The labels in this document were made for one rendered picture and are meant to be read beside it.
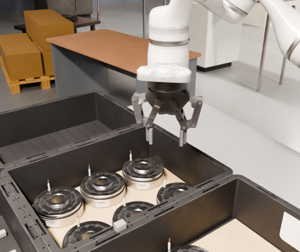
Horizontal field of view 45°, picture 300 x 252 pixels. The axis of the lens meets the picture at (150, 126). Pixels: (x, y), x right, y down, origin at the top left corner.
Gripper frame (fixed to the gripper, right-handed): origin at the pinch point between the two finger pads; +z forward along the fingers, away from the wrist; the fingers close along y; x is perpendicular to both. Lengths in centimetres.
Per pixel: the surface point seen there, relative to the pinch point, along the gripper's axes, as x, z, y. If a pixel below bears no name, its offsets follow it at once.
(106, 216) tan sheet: 5.2, 17.5, 12.1
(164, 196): 0.6, 14.3, 0.1
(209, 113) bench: -81, 30, -10
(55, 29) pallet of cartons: -285, 40, 144
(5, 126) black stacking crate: -21, 11, 48
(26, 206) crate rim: 16.3, 7.5, 23.2
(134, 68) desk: -156, 36, 38
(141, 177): -5.8, 14.3, 6.3
